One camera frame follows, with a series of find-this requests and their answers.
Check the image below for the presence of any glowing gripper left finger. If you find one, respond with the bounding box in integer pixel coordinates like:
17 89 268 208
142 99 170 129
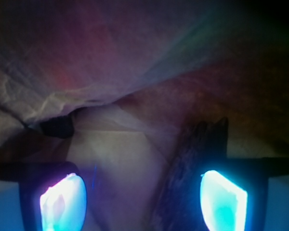
0 162 87 231

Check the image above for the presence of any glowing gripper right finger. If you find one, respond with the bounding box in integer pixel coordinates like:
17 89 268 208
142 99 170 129
199 157 289 231

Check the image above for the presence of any dark wood chip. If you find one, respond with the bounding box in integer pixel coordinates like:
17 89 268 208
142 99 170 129
150 117 229 231

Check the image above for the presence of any brown paper bag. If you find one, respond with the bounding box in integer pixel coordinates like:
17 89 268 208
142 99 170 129
0 0 289 231

